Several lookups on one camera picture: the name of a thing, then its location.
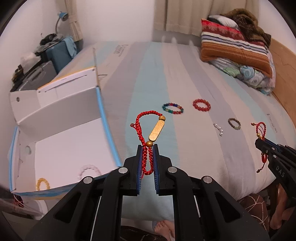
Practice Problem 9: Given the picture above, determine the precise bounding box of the white round appliance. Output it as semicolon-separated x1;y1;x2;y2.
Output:
23;199;59;220

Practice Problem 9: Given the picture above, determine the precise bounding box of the person's bare foot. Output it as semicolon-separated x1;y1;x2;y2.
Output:
154;220;175;240

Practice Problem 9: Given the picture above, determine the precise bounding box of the beige window curtain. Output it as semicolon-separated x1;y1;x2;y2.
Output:
154;0;259;36

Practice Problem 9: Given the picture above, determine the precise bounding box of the beige side curtain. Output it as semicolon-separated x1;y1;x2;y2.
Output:
64;0;83;42

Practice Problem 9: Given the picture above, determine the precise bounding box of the grey suitcase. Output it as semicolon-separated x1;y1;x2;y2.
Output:
10;61;57;92

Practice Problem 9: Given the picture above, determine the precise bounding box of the brown wooden bead bracelet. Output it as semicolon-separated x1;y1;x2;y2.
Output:
227;117;241;131

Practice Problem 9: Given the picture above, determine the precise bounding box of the clear bag with red cord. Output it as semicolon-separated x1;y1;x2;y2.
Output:
1;186;41;216

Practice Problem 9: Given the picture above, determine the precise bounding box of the brown patterned trousers knee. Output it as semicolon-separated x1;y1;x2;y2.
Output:
238;193;269;232

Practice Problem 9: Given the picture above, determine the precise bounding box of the yellow bead bracelet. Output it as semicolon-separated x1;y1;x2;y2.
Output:
36;177;51;191

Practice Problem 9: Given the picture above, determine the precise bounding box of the blue desk lamp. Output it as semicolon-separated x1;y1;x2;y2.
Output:
55;12;69;34

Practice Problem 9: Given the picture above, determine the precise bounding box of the pearl earrings cluster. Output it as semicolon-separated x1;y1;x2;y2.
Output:
213;123;223;137

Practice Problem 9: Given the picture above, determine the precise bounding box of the white plastic bag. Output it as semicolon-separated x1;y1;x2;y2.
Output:
20;52;41;69

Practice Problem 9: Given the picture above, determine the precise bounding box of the brown fuzzy blanket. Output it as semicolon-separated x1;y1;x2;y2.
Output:
222;9;271;48

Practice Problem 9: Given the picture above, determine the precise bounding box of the red cord bracelet small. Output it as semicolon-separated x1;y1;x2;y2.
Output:
129;110;166;179

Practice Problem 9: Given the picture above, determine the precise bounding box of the red bead bracelet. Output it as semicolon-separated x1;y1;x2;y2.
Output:
193;98;211;112

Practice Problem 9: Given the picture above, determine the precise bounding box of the red cord gold charm bracelet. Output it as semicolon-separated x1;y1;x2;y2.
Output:
250;121;269;174

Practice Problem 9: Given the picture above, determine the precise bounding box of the teal suitcase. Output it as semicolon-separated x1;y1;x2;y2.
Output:
45;36;77;73

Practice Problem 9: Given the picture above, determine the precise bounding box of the person's right hand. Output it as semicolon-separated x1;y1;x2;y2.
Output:
269;184;295;230

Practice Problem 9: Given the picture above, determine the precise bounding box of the multicolour bead bracelet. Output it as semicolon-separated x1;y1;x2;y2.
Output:
162;102;184;115

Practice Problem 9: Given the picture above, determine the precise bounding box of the striped bed sheet mattress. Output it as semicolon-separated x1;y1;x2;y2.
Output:
55;41;296;219

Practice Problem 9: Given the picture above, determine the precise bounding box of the striped orange pillow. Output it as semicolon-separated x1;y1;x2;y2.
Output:
201;19;273;78

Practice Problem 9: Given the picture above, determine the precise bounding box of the open cardboard box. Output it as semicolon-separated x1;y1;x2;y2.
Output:
7;47;123;201

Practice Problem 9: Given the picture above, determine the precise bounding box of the floral quilt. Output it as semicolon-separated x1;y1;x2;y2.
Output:
209;50;276;95

